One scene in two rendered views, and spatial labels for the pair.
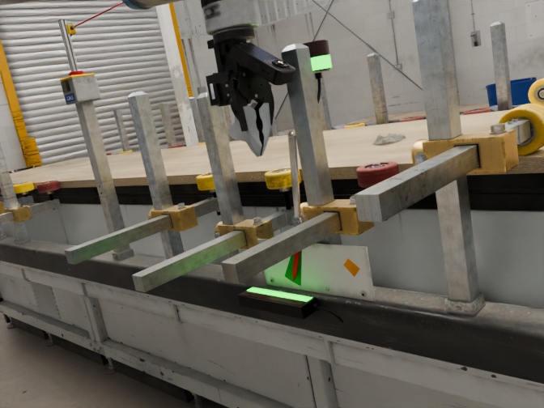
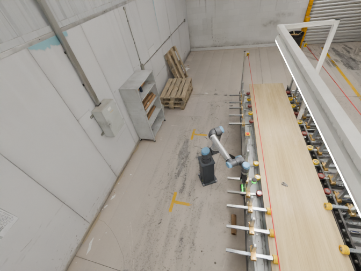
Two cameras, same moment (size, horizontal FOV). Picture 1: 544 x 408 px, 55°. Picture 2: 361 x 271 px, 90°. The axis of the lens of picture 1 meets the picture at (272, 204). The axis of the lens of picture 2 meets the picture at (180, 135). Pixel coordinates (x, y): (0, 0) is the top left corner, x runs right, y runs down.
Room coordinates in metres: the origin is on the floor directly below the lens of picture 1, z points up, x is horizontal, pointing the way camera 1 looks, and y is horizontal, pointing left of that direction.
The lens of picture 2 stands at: (-0.26, -0.83, 3.24)
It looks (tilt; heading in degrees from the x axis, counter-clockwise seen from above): 43 degrees down; 65
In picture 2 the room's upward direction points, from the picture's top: 12 degrees counter-clockwise
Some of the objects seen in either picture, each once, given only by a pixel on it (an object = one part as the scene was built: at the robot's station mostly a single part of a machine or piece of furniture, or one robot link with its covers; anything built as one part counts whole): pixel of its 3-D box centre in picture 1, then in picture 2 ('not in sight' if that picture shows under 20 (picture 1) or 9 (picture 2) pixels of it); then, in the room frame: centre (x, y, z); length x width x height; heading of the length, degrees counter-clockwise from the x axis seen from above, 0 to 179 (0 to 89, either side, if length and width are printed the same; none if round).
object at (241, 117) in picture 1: (243, 104); not in sight; (0.90, 0.02, 1.07); 0.05 x 0.02 x 0.09; 134
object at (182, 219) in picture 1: (172, 217); not in sight; (1.26, 0.25, 0.83); 0.13 x 0.06 x 0.05; 45
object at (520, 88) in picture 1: (514, 110); not in sight; (6.08, -2.99, 0.36); 0.59 x 0.57 x 0.73; 132
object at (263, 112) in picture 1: (254, 129); not in sight; (0.94, 0.01, 1.02); 0.06 x 0.03 x 0.09; 44
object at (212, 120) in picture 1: (230, 204); not in sight; (1.10, 0.09, 0.87); 0.03 x 0.03 x 0.48; 45
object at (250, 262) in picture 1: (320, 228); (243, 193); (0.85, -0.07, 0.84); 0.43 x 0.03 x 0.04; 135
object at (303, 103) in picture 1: (317, 180); (248, 188); (0.93, -0.09, 0.91); 0.03 x 0.03 x 0.48; 45
